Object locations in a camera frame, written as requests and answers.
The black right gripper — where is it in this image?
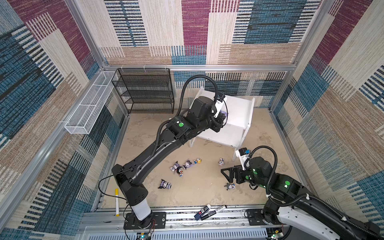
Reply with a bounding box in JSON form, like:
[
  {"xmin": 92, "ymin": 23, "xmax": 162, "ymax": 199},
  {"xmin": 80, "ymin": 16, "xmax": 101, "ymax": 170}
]
[{"xmin": 220, "ymin": 164, "xmax": 268, "ymax": 189}]

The striped purple Kuromi figure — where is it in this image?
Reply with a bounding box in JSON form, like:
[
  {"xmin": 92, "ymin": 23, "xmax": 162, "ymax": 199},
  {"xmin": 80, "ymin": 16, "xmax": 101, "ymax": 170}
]
[{"xmin": 171, "ymin": 162, "xmax": 181, "ymax": 173}]

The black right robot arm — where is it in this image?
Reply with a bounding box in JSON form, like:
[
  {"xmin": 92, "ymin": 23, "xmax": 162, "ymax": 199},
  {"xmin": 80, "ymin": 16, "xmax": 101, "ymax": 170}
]
[{"xmin": 221, "ymin": 146, "xmax": 383, "ymax": 240}]

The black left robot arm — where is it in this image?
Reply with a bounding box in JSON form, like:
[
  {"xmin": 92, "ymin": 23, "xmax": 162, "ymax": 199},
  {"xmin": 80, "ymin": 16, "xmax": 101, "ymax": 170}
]
[{"xmin": 112, "ymin": 75, "xmax": 225, "ymax": 228}]

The white two-tier shelf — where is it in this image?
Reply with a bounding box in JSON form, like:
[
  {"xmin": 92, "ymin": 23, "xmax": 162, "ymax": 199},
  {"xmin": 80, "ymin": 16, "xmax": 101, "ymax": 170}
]
[{"xmin": 198, "ymin": 96, "xmax": 255, "ymax": 151}]

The grey purple Kuromi figure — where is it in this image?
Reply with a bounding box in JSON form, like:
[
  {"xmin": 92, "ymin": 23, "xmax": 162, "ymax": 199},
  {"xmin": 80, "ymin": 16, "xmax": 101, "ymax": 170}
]
[{"xmin": 224, "ymin": 183, "xmax": 236, "ymax": 191}]

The small white purple figure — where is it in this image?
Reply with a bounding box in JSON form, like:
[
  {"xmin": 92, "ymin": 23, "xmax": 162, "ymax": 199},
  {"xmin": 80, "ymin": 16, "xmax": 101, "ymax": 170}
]
[{"xmin": 218, "ymin": 158, "xmax": 225, "ymax": 166}]

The black white marker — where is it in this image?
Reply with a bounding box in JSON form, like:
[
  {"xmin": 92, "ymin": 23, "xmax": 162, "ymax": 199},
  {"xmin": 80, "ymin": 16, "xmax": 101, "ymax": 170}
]
[{"xmin": 201, "ymin": 205, "xmax": 227, "ymax": 221}]

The black marker blue label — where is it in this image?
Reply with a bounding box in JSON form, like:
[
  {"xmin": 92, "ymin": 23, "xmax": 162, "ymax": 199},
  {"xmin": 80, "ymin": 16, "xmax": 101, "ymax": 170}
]
[{"xmin": 194, "ymin": 204, "xmax": 211, "ymax": 221}]

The yellow white marker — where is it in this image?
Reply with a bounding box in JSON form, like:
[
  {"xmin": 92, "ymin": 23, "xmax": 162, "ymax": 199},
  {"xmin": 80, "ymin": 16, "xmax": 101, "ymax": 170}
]
[{"xmin": 115, "ymin": 189, "xmax": 120, "ymax": 217}]

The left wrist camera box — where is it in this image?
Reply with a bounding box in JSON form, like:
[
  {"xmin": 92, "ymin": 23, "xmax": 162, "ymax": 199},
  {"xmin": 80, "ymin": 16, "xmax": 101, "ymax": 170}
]
[{"xmin": 214, "ymin": 92, "xmax": 227, "ymax": 118}]

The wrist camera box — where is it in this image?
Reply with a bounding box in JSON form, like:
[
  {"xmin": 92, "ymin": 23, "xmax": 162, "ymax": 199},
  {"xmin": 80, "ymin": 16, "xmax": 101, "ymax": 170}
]
[
  {"xmin": 235, "ymin": 148, "xmax": 251, "ymax": 171},
  {"xmin": 214, "ymin": 92, "xmax": 227, "ymax": 118}
]

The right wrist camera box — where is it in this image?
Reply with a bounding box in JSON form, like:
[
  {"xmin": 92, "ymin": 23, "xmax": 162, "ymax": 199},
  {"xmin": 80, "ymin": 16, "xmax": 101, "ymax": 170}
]
[{"xmin": 235, "ymin": 148, "xmax": 251, "ymax": 171}]

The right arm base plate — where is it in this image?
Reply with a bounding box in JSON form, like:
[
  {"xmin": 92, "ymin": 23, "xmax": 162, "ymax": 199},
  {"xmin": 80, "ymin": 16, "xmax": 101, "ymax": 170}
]
[{"xmin": 244, "ymin": 209, "xmax": 282, "ymax": 226}]

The black wire mesh shelf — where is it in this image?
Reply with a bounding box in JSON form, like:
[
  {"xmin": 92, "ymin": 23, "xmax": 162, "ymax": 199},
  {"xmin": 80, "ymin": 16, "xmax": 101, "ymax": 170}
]
[{"xmin": 112, "ymin": 68, "xmax": 175, "ymax": 114}]

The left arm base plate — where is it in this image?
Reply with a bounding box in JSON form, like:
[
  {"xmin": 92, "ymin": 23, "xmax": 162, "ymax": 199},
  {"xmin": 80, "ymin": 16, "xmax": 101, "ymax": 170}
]
[{"xmin": 124, "ymin": 212, "xmax": 167, "ymax": 230}]

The white wire mesh basket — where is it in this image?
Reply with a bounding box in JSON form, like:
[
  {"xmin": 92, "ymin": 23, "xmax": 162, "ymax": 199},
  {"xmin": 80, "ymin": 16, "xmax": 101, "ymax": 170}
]
[{"xmin": 65, "ymin": 71, "xmax": 115, "ymax": 135}]

